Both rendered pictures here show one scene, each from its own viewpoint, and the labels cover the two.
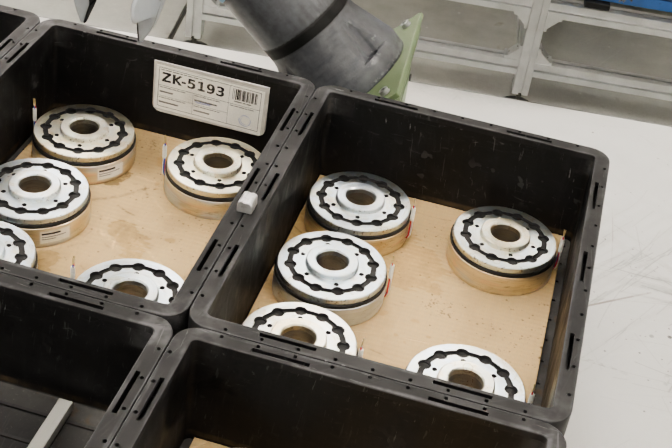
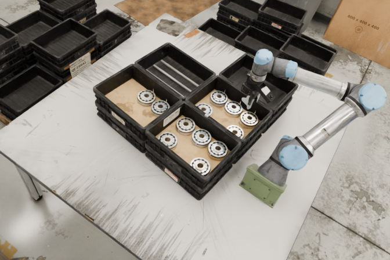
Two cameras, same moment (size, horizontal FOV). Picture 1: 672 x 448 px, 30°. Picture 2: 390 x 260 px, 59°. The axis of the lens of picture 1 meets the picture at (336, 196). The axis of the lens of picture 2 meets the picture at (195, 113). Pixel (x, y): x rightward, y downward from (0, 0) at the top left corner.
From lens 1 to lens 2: 1.79 m
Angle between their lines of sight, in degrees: 77
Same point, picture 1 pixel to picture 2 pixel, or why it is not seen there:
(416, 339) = (184, 146)
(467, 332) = (183, 154)
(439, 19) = not seen: outside the picture
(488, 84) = not seen: outside the picture
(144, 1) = (245, 100)
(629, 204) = (235, 250)
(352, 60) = (263, 166)
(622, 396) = (176, 202)
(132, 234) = (223, 121)
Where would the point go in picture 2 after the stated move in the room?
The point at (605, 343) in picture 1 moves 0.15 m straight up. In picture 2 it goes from (191, 209) to (195, 195)
